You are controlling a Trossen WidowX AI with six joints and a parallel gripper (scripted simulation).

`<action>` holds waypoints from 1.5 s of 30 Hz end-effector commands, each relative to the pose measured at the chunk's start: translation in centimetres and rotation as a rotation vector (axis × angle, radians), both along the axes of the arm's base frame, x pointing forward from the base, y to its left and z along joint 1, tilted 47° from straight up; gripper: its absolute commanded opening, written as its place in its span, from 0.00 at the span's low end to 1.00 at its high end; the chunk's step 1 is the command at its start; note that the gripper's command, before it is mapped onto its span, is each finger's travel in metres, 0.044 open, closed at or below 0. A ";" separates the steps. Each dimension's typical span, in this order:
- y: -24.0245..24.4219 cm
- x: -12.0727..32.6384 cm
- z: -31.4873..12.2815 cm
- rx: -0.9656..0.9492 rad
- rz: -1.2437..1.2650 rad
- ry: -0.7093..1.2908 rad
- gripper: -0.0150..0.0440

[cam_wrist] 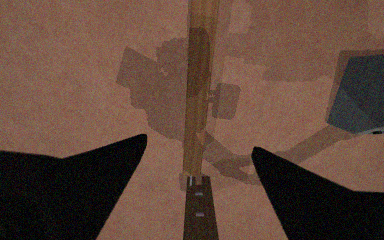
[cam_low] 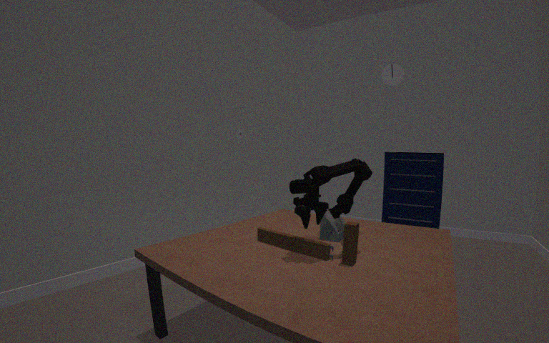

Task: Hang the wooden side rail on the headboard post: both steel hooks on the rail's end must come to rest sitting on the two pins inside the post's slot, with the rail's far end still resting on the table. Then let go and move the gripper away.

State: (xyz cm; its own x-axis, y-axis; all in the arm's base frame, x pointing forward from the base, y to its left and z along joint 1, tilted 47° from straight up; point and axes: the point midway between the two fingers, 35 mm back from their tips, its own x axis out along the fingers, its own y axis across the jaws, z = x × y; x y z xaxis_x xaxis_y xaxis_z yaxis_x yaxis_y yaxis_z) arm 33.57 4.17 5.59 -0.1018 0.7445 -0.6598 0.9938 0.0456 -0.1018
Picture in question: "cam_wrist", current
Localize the long wooden board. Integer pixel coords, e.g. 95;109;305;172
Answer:
182;0;220;186

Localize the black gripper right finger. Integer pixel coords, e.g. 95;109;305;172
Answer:
251;146;384;240

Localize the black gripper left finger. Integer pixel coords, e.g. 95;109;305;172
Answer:
0;134;147;240

